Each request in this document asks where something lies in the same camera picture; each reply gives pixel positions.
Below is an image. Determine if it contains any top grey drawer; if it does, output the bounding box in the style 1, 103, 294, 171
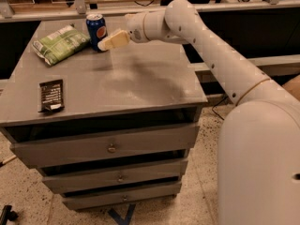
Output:
10, 124, 199, 168

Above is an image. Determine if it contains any bottom grey drawer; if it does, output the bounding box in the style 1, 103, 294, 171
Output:
62, 181, 182, 210

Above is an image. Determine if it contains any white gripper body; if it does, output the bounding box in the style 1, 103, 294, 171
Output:
125, 13, 148, 43

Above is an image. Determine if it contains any grey metal railing frame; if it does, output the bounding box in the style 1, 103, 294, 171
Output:
0, 0, 300, 23

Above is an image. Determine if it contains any black power cable with adapter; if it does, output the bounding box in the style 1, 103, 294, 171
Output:
211, 95, 230, 122

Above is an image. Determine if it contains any black caster bottom left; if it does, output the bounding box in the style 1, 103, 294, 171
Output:
0, 205, 18, 225

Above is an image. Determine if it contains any black snack bar wrapper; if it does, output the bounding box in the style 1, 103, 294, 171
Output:
39, 80, 65, 113

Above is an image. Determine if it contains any grey drawer cabinet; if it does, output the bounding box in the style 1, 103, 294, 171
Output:
0, 13, 208, 212

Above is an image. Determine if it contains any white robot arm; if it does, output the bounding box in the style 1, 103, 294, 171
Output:
98, 0, 300, 225

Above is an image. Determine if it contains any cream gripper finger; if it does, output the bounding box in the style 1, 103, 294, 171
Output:
97, 29, 130, 52

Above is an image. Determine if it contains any middle grey drawer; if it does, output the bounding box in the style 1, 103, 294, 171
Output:
42, 158, 188, 194

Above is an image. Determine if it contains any grey drawer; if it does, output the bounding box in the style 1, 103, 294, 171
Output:
62, 181, 182, 210
42, 158, 188, 194
10, 124, 199, 168

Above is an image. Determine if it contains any green chip bag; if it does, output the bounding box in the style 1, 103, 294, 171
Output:
32, 24, 90, 67

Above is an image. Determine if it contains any blue pepsi can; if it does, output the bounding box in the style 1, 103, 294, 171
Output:
86, 14, 107, 52

